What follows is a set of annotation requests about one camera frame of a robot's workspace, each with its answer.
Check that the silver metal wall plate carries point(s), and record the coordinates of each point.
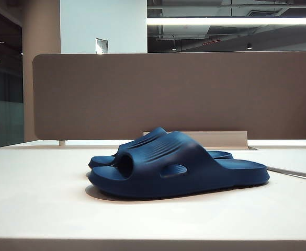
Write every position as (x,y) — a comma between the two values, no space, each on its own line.
(101,45)

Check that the brown desk partition panel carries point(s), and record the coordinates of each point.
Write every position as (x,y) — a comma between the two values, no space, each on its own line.
(142,91)

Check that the blue rubber slipper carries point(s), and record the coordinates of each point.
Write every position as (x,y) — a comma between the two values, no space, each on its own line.
(168,180)
(100,160)

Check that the white partition foot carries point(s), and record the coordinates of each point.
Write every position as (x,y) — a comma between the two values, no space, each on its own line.
(62,143)

